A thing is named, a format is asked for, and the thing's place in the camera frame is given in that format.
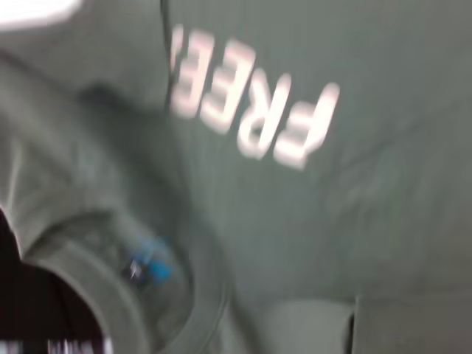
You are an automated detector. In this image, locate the dark green FREE shirt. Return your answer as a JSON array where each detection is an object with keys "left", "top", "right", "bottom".
[{"left": 0, "top": 0, "right": 472, "bottom": 354}]

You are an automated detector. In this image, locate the black robot torso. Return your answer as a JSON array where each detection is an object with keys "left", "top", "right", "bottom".
[{"left": 0, "top": 206, "right": 114, "bottom": 354}]

